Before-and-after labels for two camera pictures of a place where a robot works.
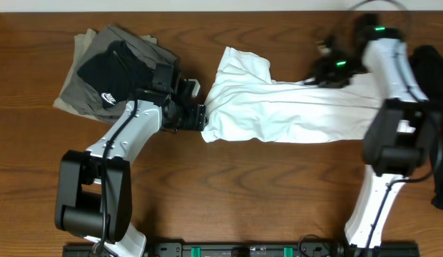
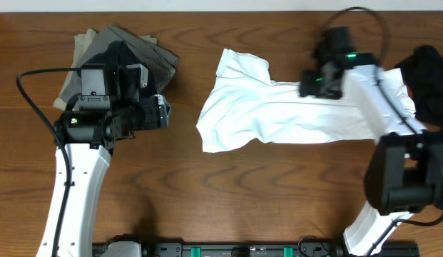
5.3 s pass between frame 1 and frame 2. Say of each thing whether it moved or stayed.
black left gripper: moved
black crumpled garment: stayed
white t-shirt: stayed
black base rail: stayed
